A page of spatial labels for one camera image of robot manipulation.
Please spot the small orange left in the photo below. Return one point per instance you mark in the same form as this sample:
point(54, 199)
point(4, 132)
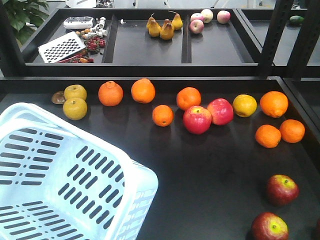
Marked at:
point(268, 136)

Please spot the yellow russet pear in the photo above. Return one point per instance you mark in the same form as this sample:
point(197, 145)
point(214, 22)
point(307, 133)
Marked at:
point(75, 91)
point(75, 108)

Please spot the dark red apple upper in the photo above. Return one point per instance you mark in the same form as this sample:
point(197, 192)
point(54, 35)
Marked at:
point(281, 190)

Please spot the pink red apple left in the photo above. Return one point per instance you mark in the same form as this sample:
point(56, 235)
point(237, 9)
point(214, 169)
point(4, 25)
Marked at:
point(197, 119)

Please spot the potted green plant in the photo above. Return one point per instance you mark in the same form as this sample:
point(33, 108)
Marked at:
point(25, 16)

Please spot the dark red apple lower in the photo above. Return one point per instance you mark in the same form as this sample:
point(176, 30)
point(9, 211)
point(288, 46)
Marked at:
point(269, 226)

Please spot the black wooden fruit stand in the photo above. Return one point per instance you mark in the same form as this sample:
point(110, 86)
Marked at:
point(211, 186)

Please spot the yellow russet pear front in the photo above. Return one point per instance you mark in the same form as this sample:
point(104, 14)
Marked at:
point(75, 108)

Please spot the glossy red apple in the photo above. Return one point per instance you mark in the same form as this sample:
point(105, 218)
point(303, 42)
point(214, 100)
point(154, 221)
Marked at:
point(221, 111)

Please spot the large orange back left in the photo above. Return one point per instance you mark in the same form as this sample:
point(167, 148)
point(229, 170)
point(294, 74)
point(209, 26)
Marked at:
point(188, 97)

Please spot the small orange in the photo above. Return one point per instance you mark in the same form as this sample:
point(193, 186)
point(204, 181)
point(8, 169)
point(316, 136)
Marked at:
point(268, 136)
point(162, 115)
point(292, 131)

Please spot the yellow orange citrus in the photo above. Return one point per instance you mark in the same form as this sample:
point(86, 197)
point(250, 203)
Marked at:
point(244, 105)

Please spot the dark red apple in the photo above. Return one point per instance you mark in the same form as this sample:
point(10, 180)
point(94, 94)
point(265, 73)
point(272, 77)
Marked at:
point(281, 190)
point(269, 226)

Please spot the white grater board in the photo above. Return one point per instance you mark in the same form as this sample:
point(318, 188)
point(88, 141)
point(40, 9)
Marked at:
point(61, 48)

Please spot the tangerine with knob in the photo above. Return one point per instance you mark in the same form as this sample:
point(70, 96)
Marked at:
point(110, 94)

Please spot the small orange right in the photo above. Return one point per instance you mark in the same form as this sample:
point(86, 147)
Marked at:
point(292, 131)

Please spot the yellow russet pear back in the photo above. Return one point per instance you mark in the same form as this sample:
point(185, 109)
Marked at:
point(75, 91)

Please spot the light blue plastic basket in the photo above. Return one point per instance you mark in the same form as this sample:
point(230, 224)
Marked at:
point(59, 182)

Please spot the small orange middle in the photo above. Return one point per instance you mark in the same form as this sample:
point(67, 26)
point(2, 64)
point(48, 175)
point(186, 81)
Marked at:
point(162, 115)

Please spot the large navel orange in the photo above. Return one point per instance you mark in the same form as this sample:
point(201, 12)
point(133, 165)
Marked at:
point(274, 104)

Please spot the round orange back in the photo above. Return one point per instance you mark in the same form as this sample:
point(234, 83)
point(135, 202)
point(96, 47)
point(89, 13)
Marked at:
point(143, 91)

